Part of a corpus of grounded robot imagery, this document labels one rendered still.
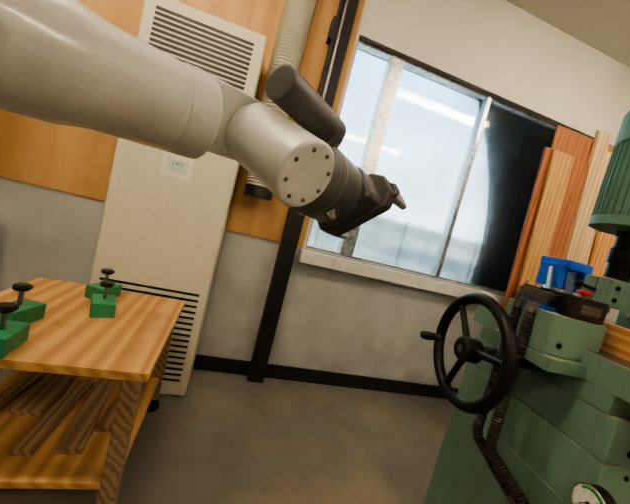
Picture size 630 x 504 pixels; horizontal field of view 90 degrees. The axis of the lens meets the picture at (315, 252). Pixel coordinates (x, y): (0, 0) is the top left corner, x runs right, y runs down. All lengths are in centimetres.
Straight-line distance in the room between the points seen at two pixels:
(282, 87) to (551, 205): 250
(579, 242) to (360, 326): 170
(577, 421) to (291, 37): 183
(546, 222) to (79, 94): 262
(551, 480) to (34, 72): 103
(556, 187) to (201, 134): 261
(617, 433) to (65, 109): 93
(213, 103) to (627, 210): 97
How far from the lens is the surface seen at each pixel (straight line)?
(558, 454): 98
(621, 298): 110
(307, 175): 29
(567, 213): 288
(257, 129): 31
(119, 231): 168
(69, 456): 132
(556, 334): 87
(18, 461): 133
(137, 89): 24
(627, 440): 92
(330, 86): 199
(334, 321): 211
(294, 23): 195
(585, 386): 93
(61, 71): 23
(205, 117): 26
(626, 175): 110
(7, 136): 218
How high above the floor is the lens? 102
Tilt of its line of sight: 5 degrees down
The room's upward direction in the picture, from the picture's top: 14 degrees clockwise
